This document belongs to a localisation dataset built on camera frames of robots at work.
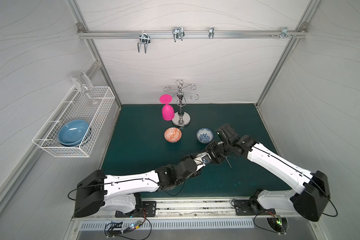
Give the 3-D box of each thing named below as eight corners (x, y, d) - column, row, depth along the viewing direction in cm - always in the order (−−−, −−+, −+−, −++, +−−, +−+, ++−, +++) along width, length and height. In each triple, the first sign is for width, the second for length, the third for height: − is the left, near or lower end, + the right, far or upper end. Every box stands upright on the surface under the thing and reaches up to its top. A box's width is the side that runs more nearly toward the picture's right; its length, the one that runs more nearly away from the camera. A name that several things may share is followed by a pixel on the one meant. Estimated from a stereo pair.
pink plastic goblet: (164, 129, 106) (159, 101, 85) (164, 122, 110) (160, 94, 89) (173, 129, 106) (171, 101, 85) (174, 122, 110) (171, 94, 89)
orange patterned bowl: (164, 143, 99) (163, 140, 96) (165, 130, 106) (164, 127, 103) (181, 144, 99) (181, 140, 96) (181, 130, 106) (181, 127, 103)
